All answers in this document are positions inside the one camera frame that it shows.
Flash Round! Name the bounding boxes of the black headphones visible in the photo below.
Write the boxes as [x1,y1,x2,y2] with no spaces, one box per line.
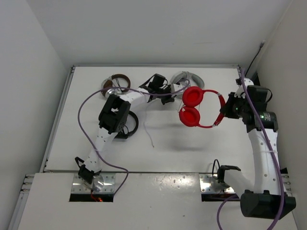
[115,111,139,139]

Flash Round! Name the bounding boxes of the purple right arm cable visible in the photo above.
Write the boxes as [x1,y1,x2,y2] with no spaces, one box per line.
[217,68,286,230]

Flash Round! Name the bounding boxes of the red headphones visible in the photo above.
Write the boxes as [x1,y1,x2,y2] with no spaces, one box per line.
[178,86,226,129]

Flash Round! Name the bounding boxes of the brown silver headphones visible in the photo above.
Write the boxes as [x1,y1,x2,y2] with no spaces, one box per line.
[101,74,131,99]

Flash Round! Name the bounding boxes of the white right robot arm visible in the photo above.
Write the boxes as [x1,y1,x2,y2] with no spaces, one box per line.
[217,78,296,220]

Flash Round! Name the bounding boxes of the white grey headphones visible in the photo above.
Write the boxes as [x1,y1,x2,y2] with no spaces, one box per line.
[170,71,205,99]

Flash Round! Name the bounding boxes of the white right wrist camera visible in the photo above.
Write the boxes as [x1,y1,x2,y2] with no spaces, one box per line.
[235,78,254,98]

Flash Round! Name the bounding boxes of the aluminium table edge rail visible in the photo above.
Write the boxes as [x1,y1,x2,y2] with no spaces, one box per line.
[8,65,76,230]

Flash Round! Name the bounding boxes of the metal base plate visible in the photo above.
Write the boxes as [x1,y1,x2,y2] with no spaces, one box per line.
[71,173,116,195]
[199,173,235,195]

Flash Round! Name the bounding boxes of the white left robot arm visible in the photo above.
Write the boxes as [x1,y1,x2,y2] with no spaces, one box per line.
[75,73,185,185]

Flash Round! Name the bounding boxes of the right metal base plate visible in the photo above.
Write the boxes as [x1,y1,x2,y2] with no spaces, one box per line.
[199,173,235,195]

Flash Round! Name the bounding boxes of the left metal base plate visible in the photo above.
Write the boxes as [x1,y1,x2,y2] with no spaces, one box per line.
[71,173,116,195]

